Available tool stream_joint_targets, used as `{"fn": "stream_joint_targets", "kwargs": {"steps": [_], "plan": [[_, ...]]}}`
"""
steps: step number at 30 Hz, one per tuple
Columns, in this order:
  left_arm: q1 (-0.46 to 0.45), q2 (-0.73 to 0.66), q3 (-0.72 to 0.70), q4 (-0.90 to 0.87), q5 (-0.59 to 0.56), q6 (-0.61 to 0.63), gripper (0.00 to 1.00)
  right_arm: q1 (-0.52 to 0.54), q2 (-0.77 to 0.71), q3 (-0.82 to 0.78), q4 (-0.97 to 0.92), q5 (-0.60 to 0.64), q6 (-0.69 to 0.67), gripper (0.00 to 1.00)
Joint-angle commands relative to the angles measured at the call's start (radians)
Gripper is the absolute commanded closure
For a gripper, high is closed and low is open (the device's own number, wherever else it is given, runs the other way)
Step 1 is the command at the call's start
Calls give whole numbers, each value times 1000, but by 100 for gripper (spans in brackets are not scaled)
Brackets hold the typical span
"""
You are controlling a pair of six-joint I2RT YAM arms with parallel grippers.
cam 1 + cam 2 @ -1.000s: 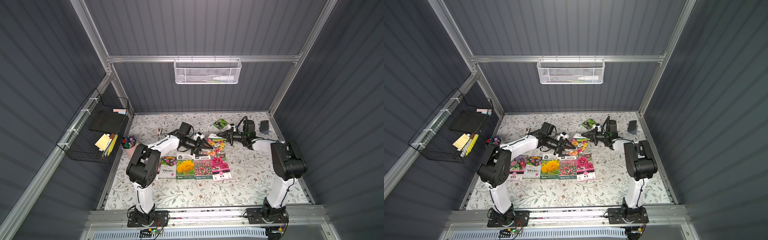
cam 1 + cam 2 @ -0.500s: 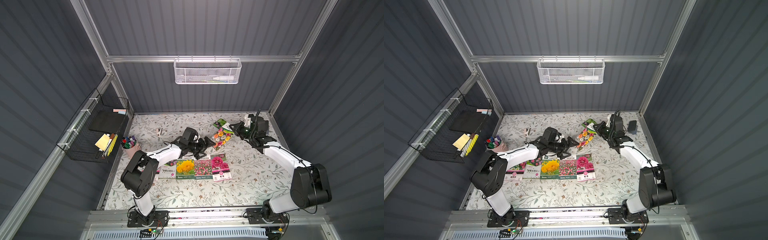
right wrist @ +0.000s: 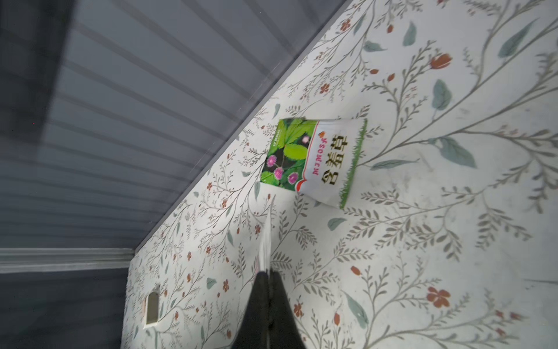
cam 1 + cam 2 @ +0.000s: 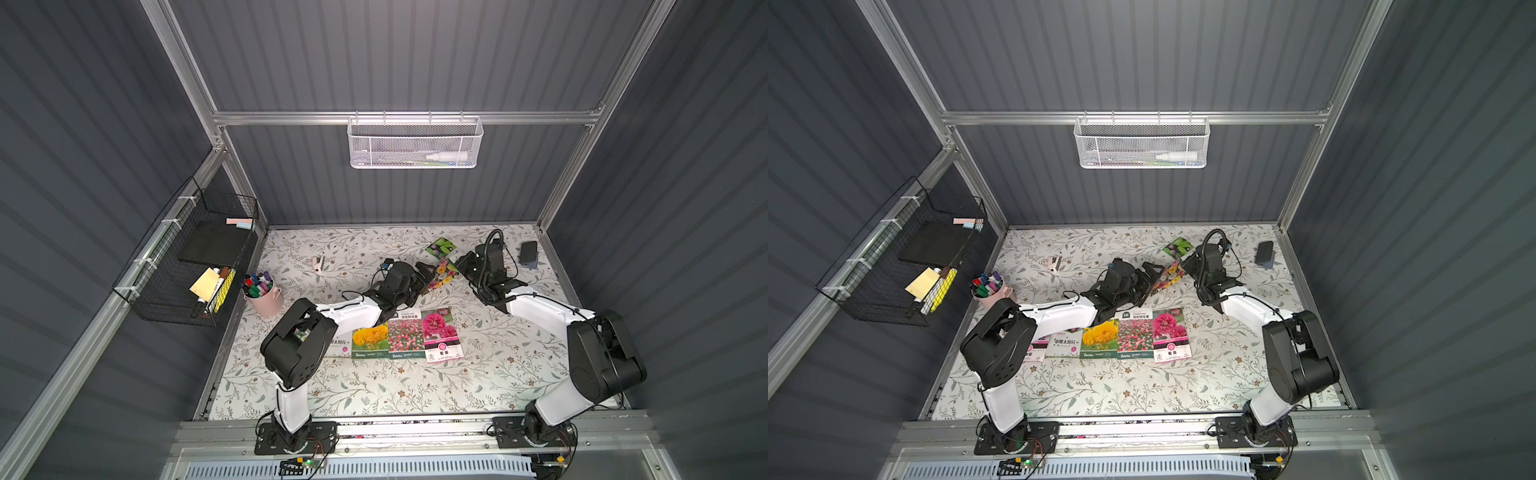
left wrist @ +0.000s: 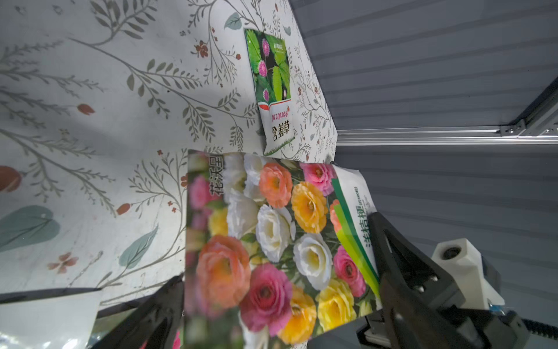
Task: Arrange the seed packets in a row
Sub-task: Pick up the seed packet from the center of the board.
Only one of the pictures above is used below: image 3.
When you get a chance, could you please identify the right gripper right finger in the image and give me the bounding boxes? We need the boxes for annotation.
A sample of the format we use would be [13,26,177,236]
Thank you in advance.
[269,270,305,349]

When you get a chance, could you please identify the green leaf seed packet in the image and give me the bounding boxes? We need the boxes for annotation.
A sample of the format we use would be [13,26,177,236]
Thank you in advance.
[260,118,368,209]

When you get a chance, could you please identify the small white pink clip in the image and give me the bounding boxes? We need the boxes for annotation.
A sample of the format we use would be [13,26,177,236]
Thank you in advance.
[144,291,160,328]

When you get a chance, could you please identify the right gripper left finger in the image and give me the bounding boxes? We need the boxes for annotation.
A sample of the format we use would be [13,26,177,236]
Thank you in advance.
[231,272,270,349]

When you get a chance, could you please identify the multicolour roses seed packet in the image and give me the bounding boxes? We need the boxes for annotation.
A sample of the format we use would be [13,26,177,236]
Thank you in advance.
[258,196,276,274]

